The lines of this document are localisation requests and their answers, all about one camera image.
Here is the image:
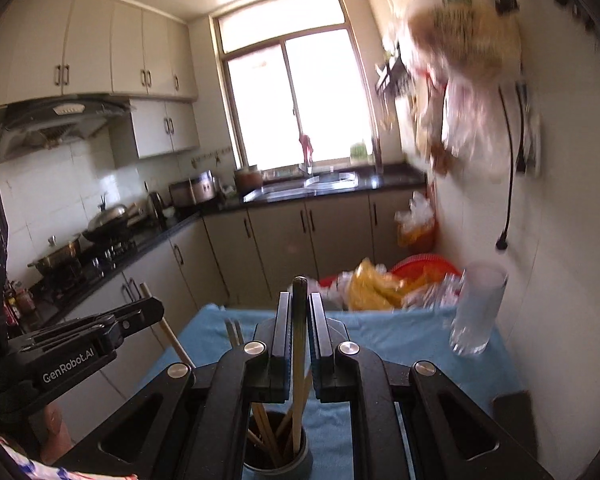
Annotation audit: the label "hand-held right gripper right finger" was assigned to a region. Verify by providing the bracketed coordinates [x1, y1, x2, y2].
[307, 292, 556, 480]

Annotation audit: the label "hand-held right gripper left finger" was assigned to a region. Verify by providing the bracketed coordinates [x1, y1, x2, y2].
[96, 290, 295, 480]

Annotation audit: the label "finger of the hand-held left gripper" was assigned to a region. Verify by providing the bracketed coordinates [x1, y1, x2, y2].
[87, 296, 166, 346]

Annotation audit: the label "single wooden chopstick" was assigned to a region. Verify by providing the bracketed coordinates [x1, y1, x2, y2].
[139, 282, 197, 370]

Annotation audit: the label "bunch of wooden chopsticks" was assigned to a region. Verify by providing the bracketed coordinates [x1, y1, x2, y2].
[224, 317, 313, 468]

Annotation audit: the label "dark perforated utensil holder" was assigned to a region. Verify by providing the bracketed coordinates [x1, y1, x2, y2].
[241, 407, 315, 480]

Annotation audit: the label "blue tablecloth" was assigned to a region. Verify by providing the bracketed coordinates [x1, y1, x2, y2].
[130, 302, 531, 480]

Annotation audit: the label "gas stove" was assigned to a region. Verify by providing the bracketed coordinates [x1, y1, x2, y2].
[27, 237, 138, 301]

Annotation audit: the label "condiment bottle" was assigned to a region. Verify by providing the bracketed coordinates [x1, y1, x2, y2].
[15, 285, 36, 313]

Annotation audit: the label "yellow plastic bag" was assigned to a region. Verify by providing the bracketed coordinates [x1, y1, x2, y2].
[347, 258, 416, 311]

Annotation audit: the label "wok with metal lid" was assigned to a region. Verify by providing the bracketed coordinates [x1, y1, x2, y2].
[82, 201, 146, 242]

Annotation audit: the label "cream lower kitchen cabinets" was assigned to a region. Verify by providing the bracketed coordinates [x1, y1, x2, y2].
[45, 190, 426, 411]

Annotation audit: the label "cream kitchen cabinets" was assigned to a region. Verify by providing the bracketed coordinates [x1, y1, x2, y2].
[0, 0, 201, 161]
[45, 190, 426, 411]

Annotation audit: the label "steel cooking pot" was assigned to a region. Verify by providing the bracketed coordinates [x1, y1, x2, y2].
[27, 234, 83, 277]

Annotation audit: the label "person's printed clothing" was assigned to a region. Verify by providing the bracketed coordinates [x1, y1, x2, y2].
[0, 435, 138, 480]

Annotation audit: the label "silver rice cooker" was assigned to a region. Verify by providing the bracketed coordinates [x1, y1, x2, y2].
[168, 170, 220, 209]

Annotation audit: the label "orange and white plastic bag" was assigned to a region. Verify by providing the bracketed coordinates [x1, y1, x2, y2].
[395, 192, 437, 251]

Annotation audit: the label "kitchen sink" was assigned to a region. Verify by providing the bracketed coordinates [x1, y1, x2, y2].
[245, 170, 358, 201]

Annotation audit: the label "clear glass mug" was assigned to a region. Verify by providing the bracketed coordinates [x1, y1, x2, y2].
[448, 261, 509, 356]

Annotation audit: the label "brown clay pot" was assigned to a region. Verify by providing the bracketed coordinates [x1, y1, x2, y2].
[233, 164, 263, 196]

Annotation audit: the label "black kitchen countertop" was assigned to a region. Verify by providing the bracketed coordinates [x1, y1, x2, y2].
[5, 170, 428, 331]

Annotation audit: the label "range hood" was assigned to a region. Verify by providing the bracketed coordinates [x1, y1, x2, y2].
[0, 99, 133, 163]

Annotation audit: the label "kitchen window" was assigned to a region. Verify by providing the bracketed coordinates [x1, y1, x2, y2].
[212, 10, 381, 171]

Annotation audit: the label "hanging pink white plastic bag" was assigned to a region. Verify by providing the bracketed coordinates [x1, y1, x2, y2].
[442, 77, 511, 181]

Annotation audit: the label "cream upper kitchen cabinets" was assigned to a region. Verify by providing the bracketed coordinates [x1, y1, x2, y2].
[0, 0, 201, 161]

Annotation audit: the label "hanging yellowish printed plastic bag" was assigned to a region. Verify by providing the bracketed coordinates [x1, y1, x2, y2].
[407, 0, 523, 86]

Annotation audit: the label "black power cable with plug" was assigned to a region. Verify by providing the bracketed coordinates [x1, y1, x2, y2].
[496, 85, 514, 252]

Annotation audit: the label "black wall rack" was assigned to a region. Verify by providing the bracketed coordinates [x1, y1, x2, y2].
[375, 57, 413, 98]

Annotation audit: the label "white wall socket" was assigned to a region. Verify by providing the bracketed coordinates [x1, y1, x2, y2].
[517, 80, 543, 178]

